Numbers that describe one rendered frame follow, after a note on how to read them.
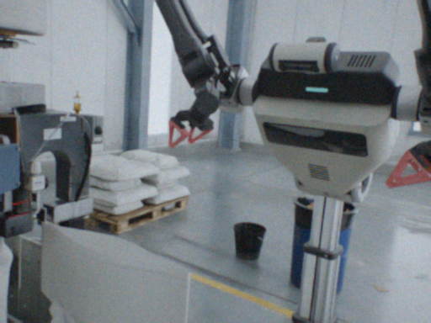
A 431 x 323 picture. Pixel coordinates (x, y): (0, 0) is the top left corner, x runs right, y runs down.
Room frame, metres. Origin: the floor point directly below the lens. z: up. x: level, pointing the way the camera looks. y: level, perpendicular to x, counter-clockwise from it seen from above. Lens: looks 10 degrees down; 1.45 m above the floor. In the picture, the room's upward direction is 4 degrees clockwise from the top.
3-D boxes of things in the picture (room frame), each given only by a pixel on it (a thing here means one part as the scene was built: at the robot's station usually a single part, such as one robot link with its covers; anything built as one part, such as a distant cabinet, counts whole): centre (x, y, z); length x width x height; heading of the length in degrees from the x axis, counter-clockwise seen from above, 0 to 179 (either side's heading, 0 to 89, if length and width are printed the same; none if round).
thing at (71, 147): (1.24, 0.57, 1.21); 0.30 x 0.25 x 0.30; 58
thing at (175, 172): (4.54, 0.58, 0.44); 0.68 x 0.44 x 0.15; 148
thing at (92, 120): (1.30, 0.40, 1.29); 0.08 x 0.05 x 0.09; 58
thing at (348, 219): (2.99, -0.88, 0.32); 0.51 x 0.48 x 0.65; 148
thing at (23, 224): (1.07, 0.53, 1.04); 0.08 x 0.06 x 0.05; 148
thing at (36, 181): (1.06, 0.47, 1.14); 0.05 x 0.04 x 0.16; 148
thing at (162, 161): (4.67, 0.75, 0.56); 0.67 x 0.43 x 0.15; 58
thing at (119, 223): (4.38, 0.90, 0.07); 1.20 x 0.82 x 0.14; 150
